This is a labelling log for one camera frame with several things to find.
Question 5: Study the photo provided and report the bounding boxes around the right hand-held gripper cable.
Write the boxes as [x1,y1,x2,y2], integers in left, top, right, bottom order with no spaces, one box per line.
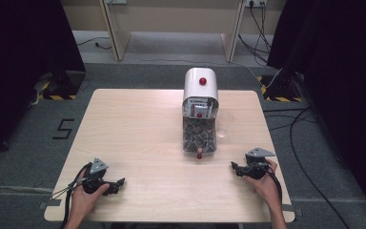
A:
[266,163,284,204]

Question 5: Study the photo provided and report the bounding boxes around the beige desk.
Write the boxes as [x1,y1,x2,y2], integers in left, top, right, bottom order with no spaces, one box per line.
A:
[60,0,288,63]

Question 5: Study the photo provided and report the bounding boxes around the black curtain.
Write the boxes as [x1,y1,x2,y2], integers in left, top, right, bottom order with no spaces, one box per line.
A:
[266,0,366,219]
[0,0,87,168]

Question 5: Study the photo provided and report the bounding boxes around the white storage box red knob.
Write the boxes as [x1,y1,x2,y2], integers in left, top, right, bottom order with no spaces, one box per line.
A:
[182,67,220,120]

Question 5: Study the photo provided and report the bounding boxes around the pile of tea bags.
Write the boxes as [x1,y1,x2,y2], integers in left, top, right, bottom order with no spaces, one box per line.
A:
[183,118,216,154]

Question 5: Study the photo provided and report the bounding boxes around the clear drawer red knob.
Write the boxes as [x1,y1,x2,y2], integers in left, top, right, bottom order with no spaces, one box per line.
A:
[181,115,218,160]

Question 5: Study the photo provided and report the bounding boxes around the person's right hand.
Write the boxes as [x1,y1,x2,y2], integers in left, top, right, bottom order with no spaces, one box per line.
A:
[241,158,282,205]

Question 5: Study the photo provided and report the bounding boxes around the black floor cable with plug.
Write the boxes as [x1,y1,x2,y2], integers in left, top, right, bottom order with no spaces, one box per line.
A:
[75,35,113,52]

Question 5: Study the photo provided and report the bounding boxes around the row of white red sachets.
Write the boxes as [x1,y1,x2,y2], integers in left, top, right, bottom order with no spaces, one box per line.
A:
[185,97,217,119]

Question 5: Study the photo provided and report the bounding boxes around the hand-held gripper cable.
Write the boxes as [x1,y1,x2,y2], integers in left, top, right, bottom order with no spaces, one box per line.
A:
[50,161,93,229]
[266,163,284,204]

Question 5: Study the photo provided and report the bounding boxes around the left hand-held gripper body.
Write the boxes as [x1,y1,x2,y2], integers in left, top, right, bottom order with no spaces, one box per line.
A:
[81,156,112,196]

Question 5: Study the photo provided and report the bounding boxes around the left hand-held gripper cable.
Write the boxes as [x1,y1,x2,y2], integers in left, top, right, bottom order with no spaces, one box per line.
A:
[50,161,93,229]

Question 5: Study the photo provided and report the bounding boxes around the white wall socket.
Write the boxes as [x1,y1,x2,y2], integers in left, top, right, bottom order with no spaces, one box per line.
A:
[245,0,268,8]

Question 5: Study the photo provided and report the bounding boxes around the stand base with hazard tape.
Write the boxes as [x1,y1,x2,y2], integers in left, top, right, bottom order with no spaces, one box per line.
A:
[32,70,87,101]
[256,73,305,103]

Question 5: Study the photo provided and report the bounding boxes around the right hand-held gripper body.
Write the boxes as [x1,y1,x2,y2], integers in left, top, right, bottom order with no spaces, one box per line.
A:
[241,147,276,181]

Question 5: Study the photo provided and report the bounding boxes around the black cables from socket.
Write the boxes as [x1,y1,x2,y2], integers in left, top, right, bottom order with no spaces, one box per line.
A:
[237,0,274,67]

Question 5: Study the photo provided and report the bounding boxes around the clear glass cup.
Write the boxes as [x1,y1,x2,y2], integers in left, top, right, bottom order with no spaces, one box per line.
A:
[214,112,236,139]

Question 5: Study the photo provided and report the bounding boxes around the long black floor cables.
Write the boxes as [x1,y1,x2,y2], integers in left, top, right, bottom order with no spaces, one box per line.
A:
[262,107,353,229]

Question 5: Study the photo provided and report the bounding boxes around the person's left hand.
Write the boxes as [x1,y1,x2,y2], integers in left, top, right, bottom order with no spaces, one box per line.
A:
[71,169,111,218]

